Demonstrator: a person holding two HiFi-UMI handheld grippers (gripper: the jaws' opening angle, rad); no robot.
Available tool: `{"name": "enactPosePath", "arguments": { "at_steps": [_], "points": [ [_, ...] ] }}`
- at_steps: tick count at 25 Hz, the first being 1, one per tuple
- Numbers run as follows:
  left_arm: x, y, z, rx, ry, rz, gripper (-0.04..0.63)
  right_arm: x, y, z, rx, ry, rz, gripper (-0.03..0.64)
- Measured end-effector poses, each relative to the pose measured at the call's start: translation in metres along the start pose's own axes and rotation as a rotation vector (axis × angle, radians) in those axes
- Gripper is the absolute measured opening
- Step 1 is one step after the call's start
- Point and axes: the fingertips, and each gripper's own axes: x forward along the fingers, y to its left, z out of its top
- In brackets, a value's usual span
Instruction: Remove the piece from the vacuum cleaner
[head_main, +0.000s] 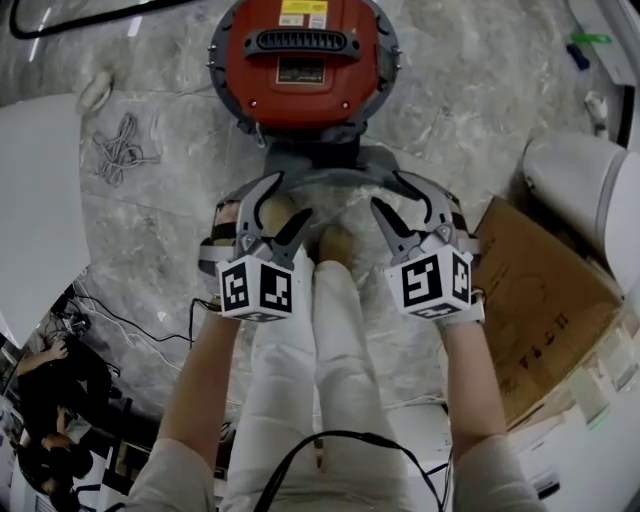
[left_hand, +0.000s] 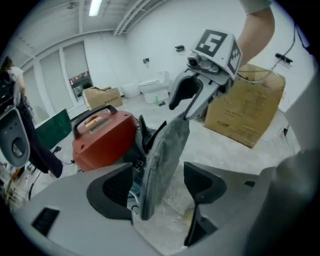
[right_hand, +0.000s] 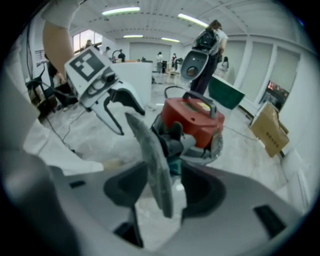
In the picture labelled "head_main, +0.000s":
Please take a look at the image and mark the red vacuum cleaner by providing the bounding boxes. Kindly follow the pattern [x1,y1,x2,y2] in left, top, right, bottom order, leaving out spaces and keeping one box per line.
[206,0,404,147]

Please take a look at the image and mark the small white fitting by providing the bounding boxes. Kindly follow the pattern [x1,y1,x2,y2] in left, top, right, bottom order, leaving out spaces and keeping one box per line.
[583,90,609,135]

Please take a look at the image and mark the person's right hand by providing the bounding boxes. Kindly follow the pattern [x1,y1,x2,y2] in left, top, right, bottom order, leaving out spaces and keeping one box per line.
[450,194,477,241]

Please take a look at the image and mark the black body cable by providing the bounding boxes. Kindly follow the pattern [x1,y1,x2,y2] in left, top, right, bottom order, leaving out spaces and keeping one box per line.
[252,429,454,512]

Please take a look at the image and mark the large cardboard box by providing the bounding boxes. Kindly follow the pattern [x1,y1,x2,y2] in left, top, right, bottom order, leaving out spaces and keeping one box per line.
[469,194,627,432]

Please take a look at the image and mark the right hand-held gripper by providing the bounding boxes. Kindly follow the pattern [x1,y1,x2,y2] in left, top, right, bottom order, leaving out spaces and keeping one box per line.
[368,170,483,322]

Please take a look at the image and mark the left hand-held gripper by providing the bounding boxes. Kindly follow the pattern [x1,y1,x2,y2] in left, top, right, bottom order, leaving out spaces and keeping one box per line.
[198,171,315,323]

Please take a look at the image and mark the person's white trousers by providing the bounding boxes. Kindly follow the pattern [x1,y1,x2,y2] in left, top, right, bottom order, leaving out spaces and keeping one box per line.
[219,259,419,512]

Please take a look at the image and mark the white smart toilet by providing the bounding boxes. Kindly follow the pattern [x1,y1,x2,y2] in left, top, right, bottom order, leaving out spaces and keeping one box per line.
[519,134,640,297]

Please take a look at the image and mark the person's left forearm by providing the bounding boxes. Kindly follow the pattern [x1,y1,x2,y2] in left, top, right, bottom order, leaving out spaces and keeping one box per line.
[155,312,251,454]

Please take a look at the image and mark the person's right forearm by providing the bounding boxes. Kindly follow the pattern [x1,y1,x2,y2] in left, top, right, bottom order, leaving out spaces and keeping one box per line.
[433,299,507,454]

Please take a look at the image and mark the person's left hand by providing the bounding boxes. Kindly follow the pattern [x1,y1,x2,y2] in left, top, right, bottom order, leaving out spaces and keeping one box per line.
[213,198,241,250]

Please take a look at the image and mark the person's tan shoe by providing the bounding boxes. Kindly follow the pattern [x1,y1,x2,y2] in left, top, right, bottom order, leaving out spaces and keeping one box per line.
[317,224,357,265]
[263,193,302,240]

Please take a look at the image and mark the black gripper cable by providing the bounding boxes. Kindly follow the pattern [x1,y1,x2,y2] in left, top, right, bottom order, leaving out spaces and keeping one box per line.
[74,295,224,346]

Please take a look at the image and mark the grey cable bundle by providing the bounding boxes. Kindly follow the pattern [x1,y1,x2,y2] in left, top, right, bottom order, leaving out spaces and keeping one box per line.
[91,112,162,187]

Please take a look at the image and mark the white bathtub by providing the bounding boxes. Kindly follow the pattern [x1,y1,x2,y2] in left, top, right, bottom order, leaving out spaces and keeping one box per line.
[0,92,92,346]

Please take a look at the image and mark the person's grey shirt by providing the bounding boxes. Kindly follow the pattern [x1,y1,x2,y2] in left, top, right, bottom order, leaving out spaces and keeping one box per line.
[124,432,547,512]

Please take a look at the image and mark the spare hand-held gripper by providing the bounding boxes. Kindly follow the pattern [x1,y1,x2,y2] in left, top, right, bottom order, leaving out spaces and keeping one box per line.
[44,309,94,341]

